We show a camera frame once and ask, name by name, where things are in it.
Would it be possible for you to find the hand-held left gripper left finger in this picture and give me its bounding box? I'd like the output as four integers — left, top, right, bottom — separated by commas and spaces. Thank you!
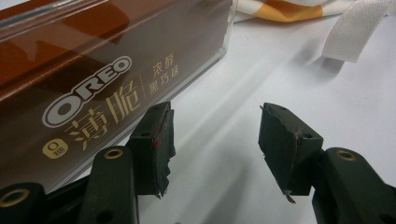
78, 101, 177, 224

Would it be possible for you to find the clear plastic container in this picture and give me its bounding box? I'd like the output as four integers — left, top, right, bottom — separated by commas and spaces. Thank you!
0, 0, 239, 194

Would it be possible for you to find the white table mat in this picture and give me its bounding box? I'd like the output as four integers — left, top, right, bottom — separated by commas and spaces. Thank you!
46, 12, 396, 224

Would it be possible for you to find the brown cookie box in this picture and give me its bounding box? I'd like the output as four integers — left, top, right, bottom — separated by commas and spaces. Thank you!
0, 0, 233, 194

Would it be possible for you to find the white canvas tote bag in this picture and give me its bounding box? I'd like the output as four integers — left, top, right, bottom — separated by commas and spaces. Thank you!
233, 0, 396, 63

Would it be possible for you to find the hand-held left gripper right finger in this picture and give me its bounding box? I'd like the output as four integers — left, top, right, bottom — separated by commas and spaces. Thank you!
258, 102, 396, 224

